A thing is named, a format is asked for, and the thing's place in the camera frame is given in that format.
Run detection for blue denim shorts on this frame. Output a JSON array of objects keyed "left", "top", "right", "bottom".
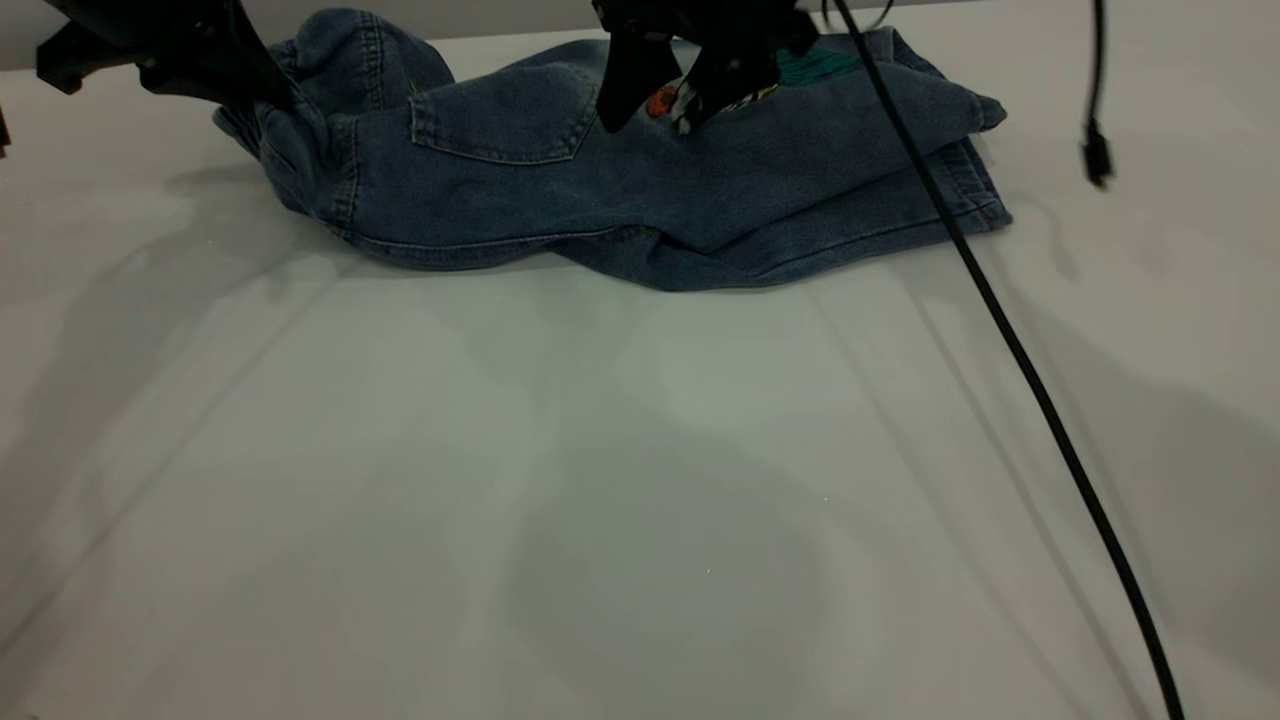
[{"left": 212, "top": 8, "right": 1013, "bottom": 293}]

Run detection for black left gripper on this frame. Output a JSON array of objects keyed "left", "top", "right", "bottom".
[{"left": 35, "top": 0, "right": 299, "bottom": 114}]

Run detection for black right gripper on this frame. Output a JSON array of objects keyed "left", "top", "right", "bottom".
[{"left": 590, "top": 0, "right": 823, "bottom": 137}]

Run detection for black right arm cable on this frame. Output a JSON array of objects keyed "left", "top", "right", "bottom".
[{"left": 820, "top": 0, "right": 1188, "bottom": 720}]

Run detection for dangling black plug cable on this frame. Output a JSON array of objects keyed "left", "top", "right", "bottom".
[{"left": 1083, "top": 0, "right": 1114, "bottom": 191}]

